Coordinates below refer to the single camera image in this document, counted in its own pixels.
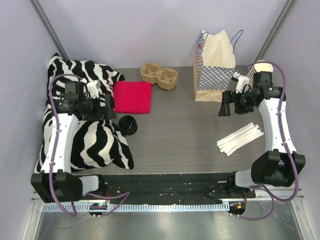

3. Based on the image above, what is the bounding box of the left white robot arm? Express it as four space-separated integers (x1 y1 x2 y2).
30 80 116 204

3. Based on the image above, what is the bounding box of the white wrapped straws pile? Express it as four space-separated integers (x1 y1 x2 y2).
216 122 264 156

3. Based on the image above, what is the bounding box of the zebra print pillow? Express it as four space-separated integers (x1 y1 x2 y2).
47 52 134 172

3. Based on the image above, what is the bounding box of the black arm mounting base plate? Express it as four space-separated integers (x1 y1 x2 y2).
77 172 257 205

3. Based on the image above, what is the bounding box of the cardboard cup carrier tray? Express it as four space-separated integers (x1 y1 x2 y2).
140 62 178 91

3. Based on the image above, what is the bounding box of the white slotted cable duct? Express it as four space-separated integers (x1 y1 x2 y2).
42 202 231 214

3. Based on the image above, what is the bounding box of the stack of black lids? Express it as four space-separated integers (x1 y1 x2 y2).
118 115 138 136

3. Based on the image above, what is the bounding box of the pink folded cloth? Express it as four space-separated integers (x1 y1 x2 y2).
113 81 152 114

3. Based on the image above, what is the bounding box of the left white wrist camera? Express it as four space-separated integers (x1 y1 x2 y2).
86 80 101 99

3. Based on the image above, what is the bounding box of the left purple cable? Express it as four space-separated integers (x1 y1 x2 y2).
47 73 131 218

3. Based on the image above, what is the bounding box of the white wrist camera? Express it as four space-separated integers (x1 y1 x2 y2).
232 72 250 94
86 80 101 99

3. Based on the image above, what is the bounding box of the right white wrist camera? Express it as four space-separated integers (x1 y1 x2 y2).
232 72 250 94

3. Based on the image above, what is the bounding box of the stack of paper cups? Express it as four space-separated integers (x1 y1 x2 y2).
246 60 274 89

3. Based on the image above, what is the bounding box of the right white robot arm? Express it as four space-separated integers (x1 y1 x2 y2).
218 71 306 198

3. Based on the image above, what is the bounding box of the checkered paper takeout bag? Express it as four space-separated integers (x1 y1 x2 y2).
193 29 244 102

